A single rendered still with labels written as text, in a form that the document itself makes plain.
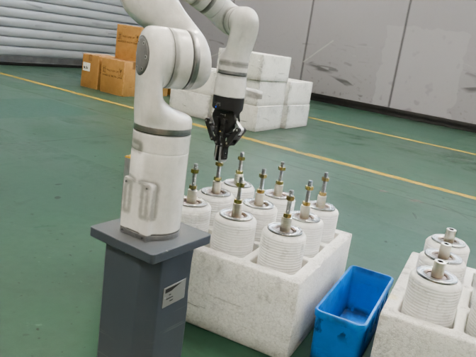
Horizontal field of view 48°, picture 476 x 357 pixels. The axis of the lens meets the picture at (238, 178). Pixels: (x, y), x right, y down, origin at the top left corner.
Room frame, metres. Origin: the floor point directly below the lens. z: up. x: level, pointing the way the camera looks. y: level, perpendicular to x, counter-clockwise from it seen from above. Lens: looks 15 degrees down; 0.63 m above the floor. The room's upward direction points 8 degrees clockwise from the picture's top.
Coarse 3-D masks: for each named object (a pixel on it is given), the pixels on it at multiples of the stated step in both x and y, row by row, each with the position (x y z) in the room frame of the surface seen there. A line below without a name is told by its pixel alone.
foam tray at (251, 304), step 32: (224, 256) 1.06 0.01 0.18; (256, 256) 1.09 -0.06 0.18; (320, 256) 1.13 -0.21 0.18; (192, 288) 1.08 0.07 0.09; (224, 288) 1.04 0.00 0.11; (256, 288) 1.01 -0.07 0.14; (288, 288) 0.98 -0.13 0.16; (320, 288) 1.13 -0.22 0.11; (192, 320) 1.07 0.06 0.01; (224, 320) 1.04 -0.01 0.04; (256, 320) 1.01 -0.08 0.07; (288, 320) 0.98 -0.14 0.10; (288, 352) 0.98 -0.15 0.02
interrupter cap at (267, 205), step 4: (244, 200) 1.24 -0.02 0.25; (248, 200) 1.24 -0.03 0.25; (252, 200) 1.25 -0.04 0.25; (264, 200) 1.26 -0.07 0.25; (244, 204) 1.22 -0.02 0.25; (248, 204) 1.22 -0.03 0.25; (252, 204) 1.23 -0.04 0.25; (264, 204) 1.24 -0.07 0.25; (268, 204) 1.24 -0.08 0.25; (272, 204) 1.24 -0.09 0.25; (256, 208) 1.20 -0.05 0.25; (260, 208) 1.20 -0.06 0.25; (264, 208) 1.20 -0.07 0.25; (268, 208) 1.21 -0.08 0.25; (272, 208) 1.22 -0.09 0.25
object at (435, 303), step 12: (420, 276) 0.93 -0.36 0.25; (408, 288) 0.94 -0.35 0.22; (420, 288) 0.91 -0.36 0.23; (432, 288) 0.90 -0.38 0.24; (444, 288) 0.90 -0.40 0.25; (456, 288) 0.90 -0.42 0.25; (408, 300) 0.93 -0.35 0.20; (420, 300) 0.91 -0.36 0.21; (432, 300) 0.90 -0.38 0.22; (444, 300) 0.89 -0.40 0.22; (456, 300) 0.91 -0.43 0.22; (408, 312) 0.92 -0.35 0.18; (420, 312) 0.90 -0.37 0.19; (432, 312) 0.90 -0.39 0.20; (444, 312) 0.90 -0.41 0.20; (444, 324) 0.90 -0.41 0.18
